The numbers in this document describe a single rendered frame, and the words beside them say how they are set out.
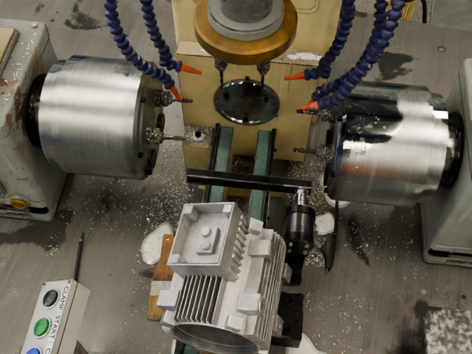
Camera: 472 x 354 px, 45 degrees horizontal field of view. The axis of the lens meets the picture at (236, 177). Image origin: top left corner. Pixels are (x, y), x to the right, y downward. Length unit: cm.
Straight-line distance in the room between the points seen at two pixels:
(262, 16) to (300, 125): 42
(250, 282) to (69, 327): 31
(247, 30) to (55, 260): 71
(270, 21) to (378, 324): 68
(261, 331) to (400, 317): 42
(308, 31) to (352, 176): 36
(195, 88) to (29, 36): 36
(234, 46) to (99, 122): 32
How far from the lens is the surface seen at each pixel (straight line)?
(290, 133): 136
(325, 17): 126
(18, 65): 123
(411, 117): 111
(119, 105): 111
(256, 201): 124
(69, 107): 114
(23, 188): 132
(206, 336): 110
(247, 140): 139
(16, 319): 134
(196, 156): 137
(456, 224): 123
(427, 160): 111
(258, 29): 96
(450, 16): 318
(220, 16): 98
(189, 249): 100
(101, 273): 133
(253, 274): 99
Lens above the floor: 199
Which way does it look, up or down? 58 degrees down
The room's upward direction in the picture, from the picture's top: straight up
